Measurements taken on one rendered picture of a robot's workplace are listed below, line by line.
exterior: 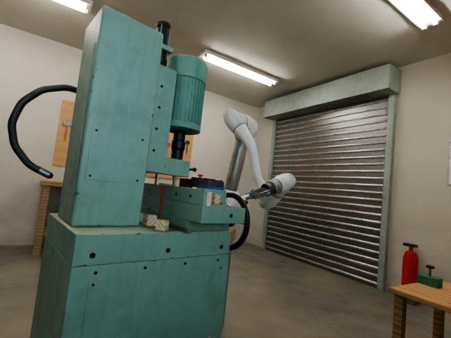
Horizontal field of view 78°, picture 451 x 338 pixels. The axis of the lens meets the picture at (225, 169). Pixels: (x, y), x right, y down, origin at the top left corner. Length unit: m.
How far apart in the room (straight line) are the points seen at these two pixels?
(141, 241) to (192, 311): 0.35
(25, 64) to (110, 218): 3.73
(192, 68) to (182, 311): 0.93
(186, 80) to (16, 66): 3.53
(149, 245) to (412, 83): 3.66
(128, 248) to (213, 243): 0.33
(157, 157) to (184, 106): 0.24
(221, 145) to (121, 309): 4.43
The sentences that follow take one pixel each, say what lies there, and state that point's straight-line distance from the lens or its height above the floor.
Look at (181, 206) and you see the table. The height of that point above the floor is 0.88.
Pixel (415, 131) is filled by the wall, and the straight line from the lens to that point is 3.91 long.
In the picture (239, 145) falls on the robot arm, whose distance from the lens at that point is 2.00.
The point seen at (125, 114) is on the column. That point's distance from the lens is 1.03.
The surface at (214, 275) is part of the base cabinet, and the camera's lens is 1.15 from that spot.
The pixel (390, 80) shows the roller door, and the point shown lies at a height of 2.45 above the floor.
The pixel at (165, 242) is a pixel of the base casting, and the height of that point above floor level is 0.77.
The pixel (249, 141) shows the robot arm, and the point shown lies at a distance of 1.79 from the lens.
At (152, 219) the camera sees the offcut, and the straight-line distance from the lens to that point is 1.10.
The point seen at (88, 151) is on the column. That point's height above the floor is 1.04.
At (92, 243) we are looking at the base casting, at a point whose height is 0.77.
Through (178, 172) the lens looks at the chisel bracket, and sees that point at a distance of 1.19.
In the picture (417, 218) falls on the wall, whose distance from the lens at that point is 3.77.
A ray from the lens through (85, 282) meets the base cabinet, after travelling 0.92.
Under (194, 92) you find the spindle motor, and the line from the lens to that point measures 1.22.
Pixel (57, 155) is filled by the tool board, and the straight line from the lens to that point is 4.35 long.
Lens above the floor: 0.96
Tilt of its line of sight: 4 degrees up
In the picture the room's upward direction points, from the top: 6 degrees clockwise
